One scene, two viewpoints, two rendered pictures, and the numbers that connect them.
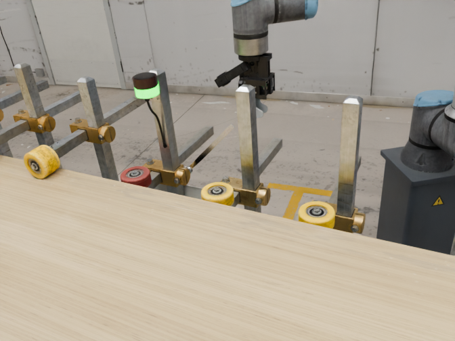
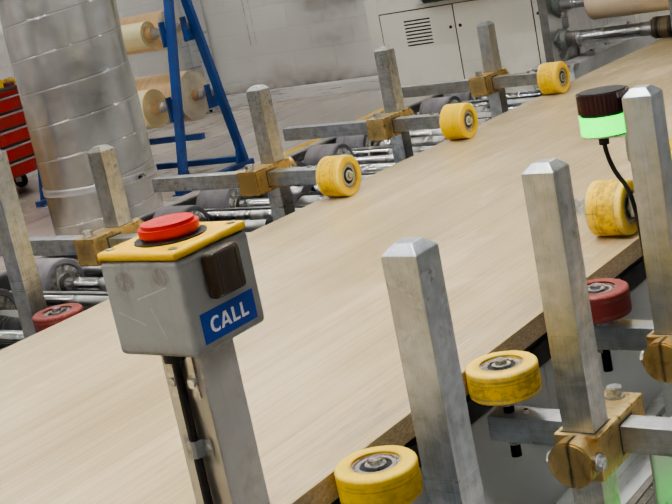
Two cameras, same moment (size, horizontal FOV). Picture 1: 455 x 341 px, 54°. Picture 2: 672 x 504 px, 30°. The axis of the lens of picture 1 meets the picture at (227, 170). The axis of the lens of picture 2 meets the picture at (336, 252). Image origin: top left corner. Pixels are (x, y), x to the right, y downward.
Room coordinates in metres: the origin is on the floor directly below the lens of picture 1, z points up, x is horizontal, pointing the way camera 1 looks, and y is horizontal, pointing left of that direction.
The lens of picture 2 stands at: (0.97, -1.27, 1.38)
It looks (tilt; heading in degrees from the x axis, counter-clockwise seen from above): 14 degrees down; 99
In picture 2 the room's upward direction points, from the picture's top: 11 degrees counter-clockwise
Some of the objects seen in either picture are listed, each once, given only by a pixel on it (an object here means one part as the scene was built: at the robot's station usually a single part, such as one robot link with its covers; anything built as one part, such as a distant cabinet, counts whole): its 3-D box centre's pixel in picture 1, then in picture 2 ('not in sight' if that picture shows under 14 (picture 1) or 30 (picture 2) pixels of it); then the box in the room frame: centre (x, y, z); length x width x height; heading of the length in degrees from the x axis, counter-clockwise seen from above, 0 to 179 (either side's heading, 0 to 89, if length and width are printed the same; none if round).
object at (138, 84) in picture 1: (145, 80); (603, 100); (1.07, 0.18, 1.15); 0.06 x 0.06 x 0.02
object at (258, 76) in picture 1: (255, 75); not in sight; (1.16, -0.10, 1.10); 0.09 x 0.08 x 0.12; 62
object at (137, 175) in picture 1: (138, 189); (601, 327); (1.03, 0.25, 0.85); 0.08 x 0.08 x 0.11
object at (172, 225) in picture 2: not in sight; (169, 232); (0.74, -0.50, 1.22); 0.04 x 0.04 x 0.02
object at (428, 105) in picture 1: (435, 116); not in sight; (1.45, -0.77, 0.79); 0.17 x 0.15 x 0.18; 10
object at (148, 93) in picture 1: (147, 90); (606, 122); (1.07, 0.18, 1.12); 0.06 x 0.06 x 0.02
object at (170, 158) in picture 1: (168, 151); (668, 289); (1.11, 0.16, 0.92); 0.03 x 0.03 x 0.48; 61
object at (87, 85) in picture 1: (103, 151); not in sight; (1.23, 0.38, 0.88); 0.03 x 0.03 x 0.48; 61
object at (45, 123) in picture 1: (34, 122); not in sight; (1.36, 0.62, 0.95); 0.13 x 0.06 x 0.05; 61
